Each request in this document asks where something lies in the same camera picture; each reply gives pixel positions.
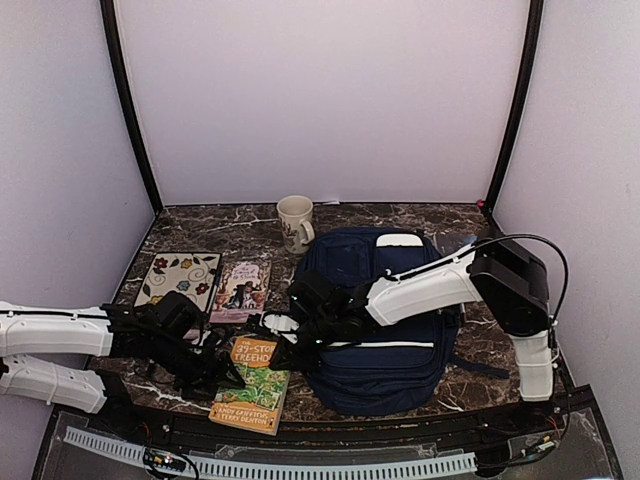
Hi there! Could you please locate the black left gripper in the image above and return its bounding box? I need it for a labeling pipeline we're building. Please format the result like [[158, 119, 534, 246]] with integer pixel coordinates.
[[150, 332, 246, 401]]

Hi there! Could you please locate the orange 39-Storey Treehouse book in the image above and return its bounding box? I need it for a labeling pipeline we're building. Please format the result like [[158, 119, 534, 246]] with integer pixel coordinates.
[[208, 337, 290, 436]]

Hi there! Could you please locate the pink Taming of Shrew book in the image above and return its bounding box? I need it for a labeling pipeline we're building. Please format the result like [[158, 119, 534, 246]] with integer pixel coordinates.
[[209, 260, 271, 324]]

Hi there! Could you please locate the navy blue student backpack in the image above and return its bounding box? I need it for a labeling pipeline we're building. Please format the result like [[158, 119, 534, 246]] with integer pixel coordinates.
[[295, 227, 509, 416]]

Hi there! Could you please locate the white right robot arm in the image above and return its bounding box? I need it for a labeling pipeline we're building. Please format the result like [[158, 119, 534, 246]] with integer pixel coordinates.
[[247, 228, 558, 434]]

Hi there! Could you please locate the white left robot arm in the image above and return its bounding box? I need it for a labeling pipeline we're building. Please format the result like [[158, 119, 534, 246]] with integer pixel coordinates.
[[1, 291, 245, 436]]

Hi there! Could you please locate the blue pen beside plate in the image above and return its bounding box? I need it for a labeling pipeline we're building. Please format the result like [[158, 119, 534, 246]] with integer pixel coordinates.
[[206, 264, 224, 315]]

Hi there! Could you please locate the cream seashell mug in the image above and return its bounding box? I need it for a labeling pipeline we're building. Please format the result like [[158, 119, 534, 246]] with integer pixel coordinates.
[[276, 195, 315, 255]]

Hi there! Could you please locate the dark blue hardcover book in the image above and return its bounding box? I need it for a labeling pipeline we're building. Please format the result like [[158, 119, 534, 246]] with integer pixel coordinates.
[[433, 232, 478, 256]]

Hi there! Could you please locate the black front table rail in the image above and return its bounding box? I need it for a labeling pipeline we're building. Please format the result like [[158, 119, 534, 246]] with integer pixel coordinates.
[[124, 403, 528, 450]]

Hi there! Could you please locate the white cable duct strip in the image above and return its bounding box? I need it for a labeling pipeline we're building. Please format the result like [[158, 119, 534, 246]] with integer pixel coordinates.
[[63, 427, 478, 479]]

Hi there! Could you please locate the black right frame post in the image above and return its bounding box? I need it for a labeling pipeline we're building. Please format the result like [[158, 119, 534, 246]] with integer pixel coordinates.
[[478, 0, 544, 226]]

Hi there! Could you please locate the black frame post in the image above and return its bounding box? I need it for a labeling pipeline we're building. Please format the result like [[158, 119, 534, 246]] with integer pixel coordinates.
[[99, 0, 164, 216], [478, 0, 544, 226]]

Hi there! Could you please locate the black left frame post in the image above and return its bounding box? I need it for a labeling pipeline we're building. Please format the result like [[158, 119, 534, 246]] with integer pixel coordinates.
[[99, 0, 164, 216]]

